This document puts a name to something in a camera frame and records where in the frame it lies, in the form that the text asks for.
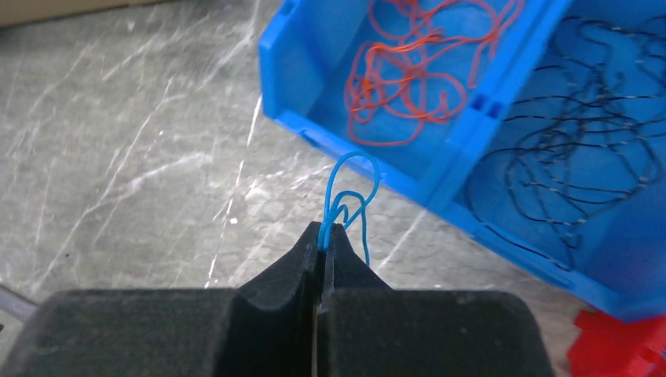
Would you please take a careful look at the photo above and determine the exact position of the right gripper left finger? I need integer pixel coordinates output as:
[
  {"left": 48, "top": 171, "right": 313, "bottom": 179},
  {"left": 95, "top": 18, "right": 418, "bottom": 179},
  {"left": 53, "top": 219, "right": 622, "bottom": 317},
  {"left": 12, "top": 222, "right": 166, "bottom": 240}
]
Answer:
[{"left": 1, "top": 222, "right": 320, "bottom": 376}]

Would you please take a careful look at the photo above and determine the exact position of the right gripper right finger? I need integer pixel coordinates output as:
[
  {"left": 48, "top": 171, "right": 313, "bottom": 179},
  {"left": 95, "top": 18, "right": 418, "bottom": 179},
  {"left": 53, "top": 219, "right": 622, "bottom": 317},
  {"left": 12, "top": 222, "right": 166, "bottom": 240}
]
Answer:
[{"left": 314, "top": 225, "right": 552, "bottom": 376}]

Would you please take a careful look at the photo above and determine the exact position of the blue wire bundle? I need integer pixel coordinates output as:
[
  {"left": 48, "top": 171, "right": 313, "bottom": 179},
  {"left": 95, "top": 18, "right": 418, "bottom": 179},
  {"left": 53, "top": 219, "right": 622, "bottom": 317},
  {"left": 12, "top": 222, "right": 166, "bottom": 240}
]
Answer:
[{"left": 317, "top": 151, "right": 381, "bottom": 267}]

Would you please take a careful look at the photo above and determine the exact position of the red plastic bin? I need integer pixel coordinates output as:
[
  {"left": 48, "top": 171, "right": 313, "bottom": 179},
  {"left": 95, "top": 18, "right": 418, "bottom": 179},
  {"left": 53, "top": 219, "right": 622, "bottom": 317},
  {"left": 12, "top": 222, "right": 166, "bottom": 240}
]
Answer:
[{"left": 567, "top": 310, "right": 665, "bottom": 377}]

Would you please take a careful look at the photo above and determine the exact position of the orange wire bundle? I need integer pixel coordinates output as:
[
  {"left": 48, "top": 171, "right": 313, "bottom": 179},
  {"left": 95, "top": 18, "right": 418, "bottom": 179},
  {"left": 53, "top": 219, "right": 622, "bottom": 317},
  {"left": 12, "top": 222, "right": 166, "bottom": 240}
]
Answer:
[{"left": 344, "top": 0, "right": 526, "bottom": 148}]

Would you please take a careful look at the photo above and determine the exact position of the black wire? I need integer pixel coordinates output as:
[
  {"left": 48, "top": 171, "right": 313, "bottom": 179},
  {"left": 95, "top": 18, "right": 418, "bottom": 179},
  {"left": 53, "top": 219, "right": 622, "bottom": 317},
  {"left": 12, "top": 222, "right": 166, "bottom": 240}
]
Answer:
[{"left": 464, "top": 15, "right": 666, "bottom": 272}]

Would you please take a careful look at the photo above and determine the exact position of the blue double plastic bin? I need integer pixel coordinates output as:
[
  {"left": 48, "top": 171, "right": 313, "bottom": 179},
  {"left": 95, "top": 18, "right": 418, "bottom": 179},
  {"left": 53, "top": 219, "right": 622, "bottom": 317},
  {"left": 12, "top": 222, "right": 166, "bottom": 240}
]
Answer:
[{"left": 258, "top": 1, "right": 665, "bottom": 321}]

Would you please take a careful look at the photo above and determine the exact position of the tan plastic toolbox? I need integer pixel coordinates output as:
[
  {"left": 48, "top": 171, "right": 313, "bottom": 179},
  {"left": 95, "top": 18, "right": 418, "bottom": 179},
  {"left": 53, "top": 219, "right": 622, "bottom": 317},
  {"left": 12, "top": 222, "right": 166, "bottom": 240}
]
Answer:
[{"left": 1, "top": 0, "right": 159, "bottom": 27}]

